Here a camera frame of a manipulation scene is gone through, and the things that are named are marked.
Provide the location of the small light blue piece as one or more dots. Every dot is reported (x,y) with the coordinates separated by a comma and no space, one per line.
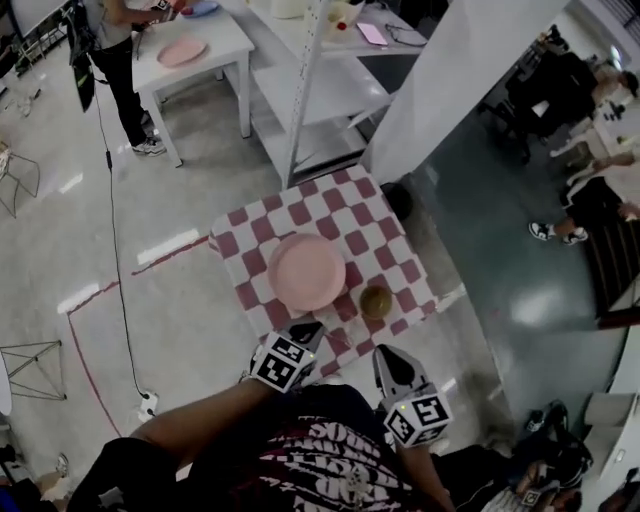
(202,7)

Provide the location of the white round side table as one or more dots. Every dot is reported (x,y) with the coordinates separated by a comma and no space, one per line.
(4,390)

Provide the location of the white square table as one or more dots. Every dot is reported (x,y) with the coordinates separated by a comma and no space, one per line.
(220,50)

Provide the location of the white metal shelf rack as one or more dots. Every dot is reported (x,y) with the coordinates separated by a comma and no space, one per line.
(330,95)

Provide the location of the pink plate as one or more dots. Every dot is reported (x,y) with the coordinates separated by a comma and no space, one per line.
(305,270)
(180,52)

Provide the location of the pink tablet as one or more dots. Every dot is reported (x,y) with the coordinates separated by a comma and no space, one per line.
(372,34)

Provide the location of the dark wooden staircase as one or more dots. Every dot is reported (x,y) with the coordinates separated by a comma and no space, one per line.
(615,280)

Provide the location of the white pillar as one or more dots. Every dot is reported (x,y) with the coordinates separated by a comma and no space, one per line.
(430,90)

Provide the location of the small brown bowl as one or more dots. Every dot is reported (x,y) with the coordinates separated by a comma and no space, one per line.
(376,300)

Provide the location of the person's right forearm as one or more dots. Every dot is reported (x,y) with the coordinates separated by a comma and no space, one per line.
(420,480)

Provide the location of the black office chair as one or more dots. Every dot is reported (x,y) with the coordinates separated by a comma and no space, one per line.
(550,95)

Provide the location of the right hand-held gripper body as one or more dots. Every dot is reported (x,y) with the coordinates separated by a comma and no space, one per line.
(427,412)

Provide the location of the white power strip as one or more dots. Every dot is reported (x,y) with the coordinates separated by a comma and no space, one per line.
(149,405)

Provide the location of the red white checkered tablecloth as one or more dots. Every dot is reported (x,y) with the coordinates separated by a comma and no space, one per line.
(310,200)

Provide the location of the white desk with curved legs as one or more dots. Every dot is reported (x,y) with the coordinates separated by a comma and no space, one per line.
(600,135)

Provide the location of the person's dark printed shirt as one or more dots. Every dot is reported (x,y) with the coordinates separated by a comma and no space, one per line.
(340,450)

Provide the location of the black round bin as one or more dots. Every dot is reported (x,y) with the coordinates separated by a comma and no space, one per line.
(397,200)

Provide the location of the person's left forearm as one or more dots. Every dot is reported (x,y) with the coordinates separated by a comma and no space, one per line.
(210,415)

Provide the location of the black glasses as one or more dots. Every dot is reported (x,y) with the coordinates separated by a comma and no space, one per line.
(395,32)

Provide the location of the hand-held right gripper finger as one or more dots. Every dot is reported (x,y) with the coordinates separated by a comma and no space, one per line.
(380,382)
(425,380)

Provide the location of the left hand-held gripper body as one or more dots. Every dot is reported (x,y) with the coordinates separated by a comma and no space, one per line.
(280,362)

